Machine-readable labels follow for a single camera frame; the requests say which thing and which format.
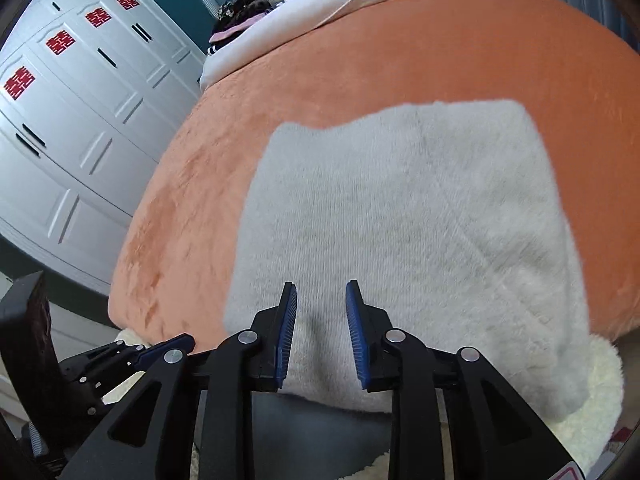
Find orange plush blanket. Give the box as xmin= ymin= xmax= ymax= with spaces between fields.
xmin=107 ymin=0 xmax=640 ymax=356

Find dark grey bed frame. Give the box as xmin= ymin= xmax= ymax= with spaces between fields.
xmin=249 ymin=392 xmax=396 ymax=478

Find beige sweater with black hearts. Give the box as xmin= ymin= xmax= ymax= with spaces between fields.
xmin=223 ymin=100 xmax=592 ymax=418

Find white wardrobe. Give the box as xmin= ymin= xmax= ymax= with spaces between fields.
xmin=0 ymin=0 xmax=207 ymax=296

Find pile of dark clothes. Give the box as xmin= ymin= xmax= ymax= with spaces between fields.
xmin=207 ymin=0 xmax=301 ymax=56

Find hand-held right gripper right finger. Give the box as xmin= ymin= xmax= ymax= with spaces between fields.
xmin=345 ymin=280 xmax=586 ymax=480

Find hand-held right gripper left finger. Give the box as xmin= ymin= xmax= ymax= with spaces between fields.
xmin=57 ymin=281 xmax=298 ymax=480

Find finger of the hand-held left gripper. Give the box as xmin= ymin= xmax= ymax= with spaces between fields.
xmin=100 ymin=333 xmax=197 ymax=401
xmin=59 ymin=339 xmax=147 ymax=386

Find white fluffy rug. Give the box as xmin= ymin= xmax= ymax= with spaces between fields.
xmin=116 ymin=327 xmax=625 ymax=480

